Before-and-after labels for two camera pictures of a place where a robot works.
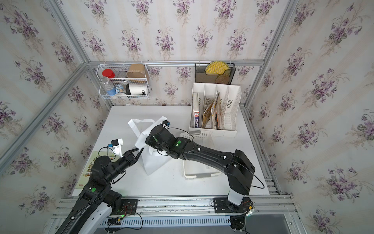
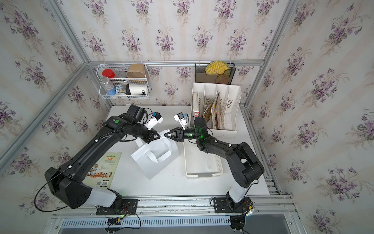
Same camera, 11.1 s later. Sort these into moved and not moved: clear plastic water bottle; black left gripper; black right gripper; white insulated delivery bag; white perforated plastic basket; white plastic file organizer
Moved: black left gripper; black right gripper
Not moved: white insulated delivery bag; white plastic file organizer; white perforated plastic basket; clear plastic water bottle
